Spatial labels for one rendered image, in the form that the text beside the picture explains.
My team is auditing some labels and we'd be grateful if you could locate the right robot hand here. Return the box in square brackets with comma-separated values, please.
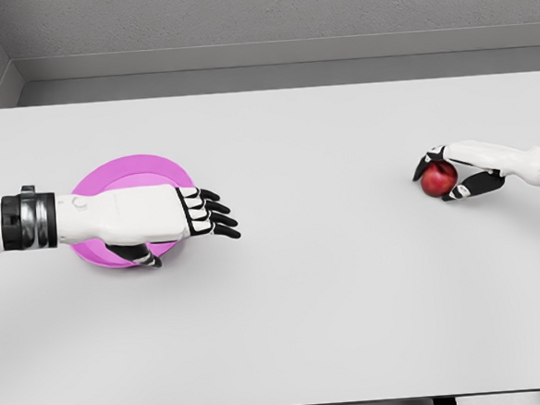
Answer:
[409, 136, 518, 205]

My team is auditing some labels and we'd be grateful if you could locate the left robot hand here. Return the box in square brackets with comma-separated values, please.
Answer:
[94, 178, 245, 274]

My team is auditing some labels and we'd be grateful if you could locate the pink plate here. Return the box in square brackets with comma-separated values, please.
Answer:
[65, 150, 203, 273]

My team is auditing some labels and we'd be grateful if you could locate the red apple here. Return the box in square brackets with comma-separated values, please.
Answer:
[418, 160, 460, 200]

